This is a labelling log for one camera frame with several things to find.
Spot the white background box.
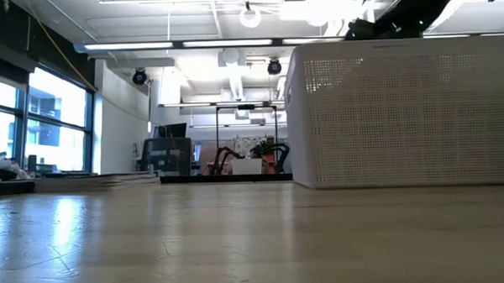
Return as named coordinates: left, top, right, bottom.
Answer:
left=231, top=157, right=264, bottom=176

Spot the red background object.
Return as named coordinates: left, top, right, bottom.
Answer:
left=262, top=136, right=277, bottom=175

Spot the small black background monitor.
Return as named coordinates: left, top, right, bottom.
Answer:
left=156, top=122, right=189, bottom=139

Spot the dark equipment cart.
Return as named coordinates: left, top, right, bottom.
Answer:
left=139, top=136, right=194, bottom=178

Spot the long ceiling light strip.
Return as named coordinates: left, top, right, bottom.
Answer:
left=75, top=34, right=346, bottom=55

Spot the white perforated laundry basket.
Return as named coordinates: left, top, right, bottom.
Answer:
left=281, top=34, right=504, bottom=192

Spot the blue framed window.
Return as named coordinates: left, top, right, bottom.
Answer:
left=0, top=65, right=97, bottom=176

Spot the black background station frame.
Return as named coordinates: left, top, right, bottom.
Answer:
left=214, top=102, right=280, bottom=177

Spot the black metal table frame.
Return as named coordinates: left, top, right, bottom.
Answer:
left=0, top=169, right=295, bottom=197

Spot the white ceiling duct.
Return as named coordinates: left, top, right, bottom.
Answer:
left=221, top=47, right=247, bottom=102

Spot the white ring ceiling fixture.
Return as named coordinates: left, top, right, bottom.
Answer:
left=238, top=5, right=263, bottom=29

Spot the yellow hanging cable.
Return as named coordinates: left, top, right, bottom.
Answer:
left=28, top=3, right=98, bottom=95

